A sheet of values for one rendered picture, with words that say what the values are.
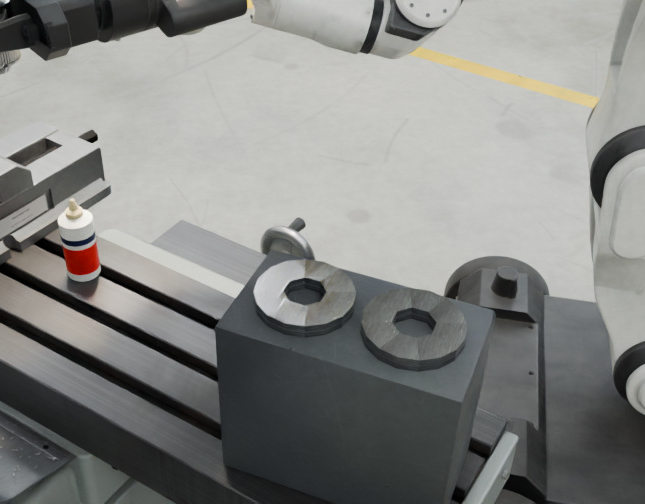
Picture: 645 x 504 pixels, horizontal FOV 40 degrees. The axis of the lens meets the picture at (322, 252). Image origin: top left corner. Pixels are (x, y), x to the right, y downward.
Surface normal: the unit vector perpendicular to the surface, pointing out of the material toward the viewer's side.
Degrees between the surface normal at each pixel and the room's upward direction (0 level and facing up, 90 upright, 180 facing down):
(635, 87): 90
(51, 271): 0
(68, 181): 90
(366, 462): 90
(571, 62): 0
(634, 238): 90
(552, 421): 0
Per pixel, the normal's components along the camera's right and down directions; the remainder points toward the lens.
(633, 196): -0.18, 0.61
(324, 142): 0.03, -0.79
